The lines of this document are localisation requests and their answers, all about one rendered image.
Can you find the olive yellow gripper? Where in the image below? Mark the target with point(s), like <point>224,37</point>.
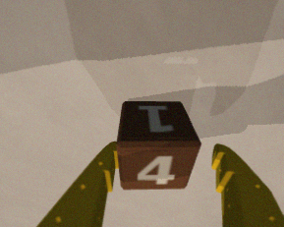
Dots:
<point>245,198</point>

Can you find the brown calendar cube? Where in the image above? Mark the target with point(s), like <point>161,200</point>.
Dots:
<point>157,145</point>

